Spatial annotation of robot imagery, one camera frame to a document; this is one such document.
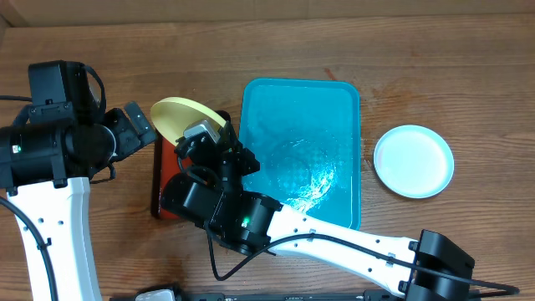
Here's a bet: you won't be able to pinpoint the yellow-green plate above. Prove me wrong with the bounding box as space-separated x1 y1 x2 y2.
150 97 226 146

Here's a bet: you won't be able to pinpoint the light blue plate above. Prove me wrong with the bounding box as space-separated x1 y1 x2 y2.
373 125 455 199

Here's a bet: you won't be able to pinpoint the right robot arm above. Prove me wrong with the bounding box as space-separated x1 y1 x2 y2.
160 118 474 300

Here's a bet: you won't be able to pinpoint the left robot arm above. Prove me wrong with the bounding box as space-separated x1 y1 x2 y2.
1 102 155 300

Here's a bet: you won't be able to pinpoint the red and black tray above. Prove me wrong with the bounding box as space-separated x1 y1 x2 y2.
150 110 233 222

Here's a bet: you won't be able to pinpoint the teal plastic tray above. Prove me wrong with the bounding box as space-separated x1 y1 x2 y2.
239 78 361 230

